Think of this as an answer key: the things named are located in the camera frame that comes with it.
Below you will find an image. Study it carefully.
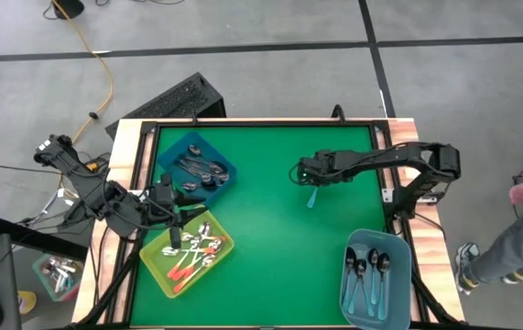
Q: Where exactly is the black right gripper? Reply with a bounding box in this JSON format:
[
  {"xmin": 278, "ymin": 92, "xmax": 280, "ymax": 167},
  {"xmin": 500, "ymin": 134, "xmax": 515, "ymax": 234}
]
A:
[{"xmin": 295, "ymin": 149, "xmax": 347, "ymax": 187}]

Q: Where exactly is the teal-handled silver spoon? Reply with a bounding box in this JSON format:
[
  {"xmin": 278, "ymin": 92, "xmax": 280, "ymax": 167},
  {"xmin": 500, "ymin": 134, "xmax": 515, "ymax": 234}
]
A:
[
  {"xmin": 341, "ymin": 247, "xmax": 360, "ymax": 309},
  {"xmin": 306, "ymin": 185, "xmax": 320, "ymax": 210},
  {"xmin": 367, "ymin": 248, "xmax": 380, "ymax": 307},
  {"xmin": 376, "ymin": 253, "xmax": 392, "ymax": 322},
  {"xmin": 346, "ymin": 259, "xmax": 366, "ymax": 316},
  {"xmin": 355, "ymin": 263, "xmax": 376, "ymax": 322}
]

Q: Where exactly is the dark blue plastic bin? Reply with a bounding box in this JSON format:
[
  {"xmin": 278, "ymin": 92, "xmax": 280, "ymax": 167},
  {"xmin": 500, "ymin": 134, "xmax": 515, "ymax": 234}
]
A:
[{"xmin": 158, "ymin": 131, "xmax": 238, "ymax": 207}]

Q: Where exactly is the teal tray of small parts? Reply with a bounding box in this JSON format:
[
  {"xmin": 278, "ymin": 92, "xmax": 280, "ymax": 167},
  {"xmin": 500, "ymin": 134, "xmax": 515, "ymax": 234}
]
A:
[{"xmin": 31, "ymin": 253, "xmax": 83, "ymax": 303}]

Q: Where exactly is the yellow floor cable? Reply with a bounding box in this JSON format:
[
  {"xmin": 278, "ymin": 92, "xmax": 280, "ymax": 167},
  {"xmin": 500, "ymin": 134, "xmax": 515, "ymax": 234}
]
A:
[{"xmin": 49, "ymin": 0, "xmax": 115, "ymax": 171}]

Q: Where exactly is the black perforated computer case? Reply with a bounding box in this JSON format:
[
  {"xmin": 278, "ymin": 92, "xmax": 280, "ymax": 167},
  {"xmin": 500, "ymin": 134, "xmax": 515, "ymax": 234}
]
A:
[{"xmin": 104, "ymin": 71, "xmax": 228, "ymax": 135}]

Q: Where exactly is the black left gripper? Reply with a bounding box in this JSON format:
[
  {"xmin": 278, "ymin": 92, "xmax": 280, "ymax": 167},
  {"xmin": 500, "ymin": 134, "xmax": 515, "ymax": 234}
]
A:
[{"xmin": 144, "ymin": 172, "xmax": 210, "ymax": 251}]

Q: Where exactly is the black diagonal frame strut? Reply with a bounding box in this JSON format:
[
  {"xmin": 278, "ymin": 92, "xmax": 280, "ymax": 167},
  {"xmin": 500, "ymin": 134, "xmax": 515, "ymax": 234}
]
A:
[
  {"xmin": 398, "ymin": 254, "xmax": 457, "ymax": 325},
  {"xmin": 77, "ymin": 228, "xmax": 146, "ymax": 327}
]

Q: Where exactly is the yellow-green plastic bin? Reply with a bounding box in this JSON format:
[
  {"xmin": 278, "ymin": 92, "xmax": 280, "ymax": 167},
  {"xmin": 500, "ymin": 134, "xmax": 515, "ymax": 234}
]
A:
[{"xmin": 139, "ymin": 209, "xmax": 235, "ymax": 299}]

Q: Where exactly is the black round floor base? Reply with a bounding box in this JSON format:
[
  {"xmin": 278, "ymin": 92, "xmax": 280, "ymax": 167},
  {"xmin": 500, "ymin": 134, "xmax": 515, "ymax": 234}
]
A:
[{"xmin": 51, "ymin": 0, "xmax": 86, "ymax": 20}]

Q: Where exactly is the grey-blue plastic bin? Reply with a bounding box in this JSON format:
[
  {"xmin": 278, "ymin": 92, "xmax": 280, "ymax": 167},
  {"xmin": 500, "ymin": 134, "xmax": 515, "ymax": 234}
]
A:
[{"xmin": 338, "ymin": 227, "xmax": 413, "ymax": 330}]

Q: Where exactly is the black desk bar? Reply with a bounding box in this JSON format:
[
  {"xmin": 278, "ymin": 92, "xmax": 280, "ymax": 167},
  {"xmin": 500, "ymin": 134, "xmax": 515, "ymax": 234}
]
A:
[{"xmin": 0, "ymin": 214, "xmax": 89, "ymax": 262}]

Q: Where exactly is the dark metal spoon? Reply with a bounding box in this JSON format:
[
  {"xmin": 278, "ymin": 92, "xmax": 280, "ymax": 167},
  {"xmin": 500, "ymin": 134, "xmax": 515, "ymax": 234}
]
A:
[
  {"xmin": 181, "ymin": 181, "xmax": 212, "ymax": 193},
  {"xmin": 169, "ymin": 162, "xmax": 216, "ymax": 185},
  {"xmin": 178, "ymin": 155, "xmax": 231, "ymax": 183},
  {"xmin": 187, "ymin": 144, "xmax": 226, "ymax": 174},
  {"xmin": 182, "ymin": 155, "xmax": 225, "ymax": 174},
  {"xmin": 176, "ymin": 159, "xmax": 219, "ymax": 190}
]

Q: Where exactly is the yellow round disc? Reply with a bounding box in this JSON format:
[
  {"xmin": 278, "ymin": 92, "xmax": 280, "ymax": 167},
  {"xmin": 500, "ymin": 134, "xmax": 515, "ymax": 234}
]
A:
[{"xmin": 16, "ymin": 290, "xmax": 38, "ymax": 316}]

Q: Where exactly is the person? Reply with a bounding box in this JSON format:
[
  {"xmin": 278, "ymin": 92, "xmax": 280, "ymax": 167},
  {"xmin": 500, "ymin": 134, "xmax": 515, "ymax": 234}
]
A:
[{"xmin": 453, "ymin": 169, "xmax": 523, "ymax": 297}]

